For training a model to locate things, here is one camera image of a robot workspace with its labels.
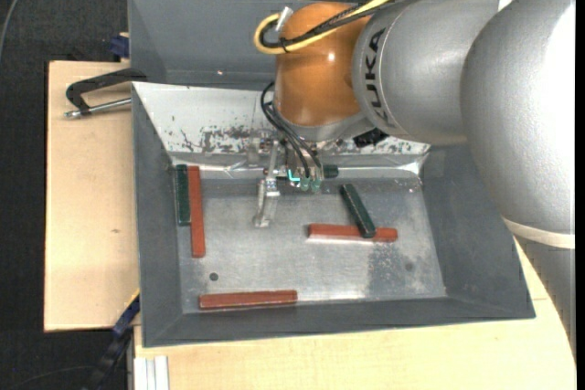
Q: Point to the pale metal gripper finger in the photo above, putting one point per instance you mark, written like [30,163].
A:
[271,207]
[261,205]

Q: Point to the grey metal bin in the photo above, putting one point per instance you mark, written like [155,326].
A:
[283,262]

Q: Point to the red-brown flat block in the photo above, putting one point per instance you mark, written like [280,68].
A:
[247,299]
[333,231]
[197,214]

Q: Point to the dark green flat block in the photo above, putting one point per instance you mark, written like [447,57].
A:
[358,211]
[183,196]

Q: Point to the pale wood flat board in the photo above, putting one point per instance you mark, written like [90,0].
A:
[87,205]

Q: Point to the black cylinder on white bracket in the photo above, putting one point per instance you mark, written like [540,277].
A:
[368,137]

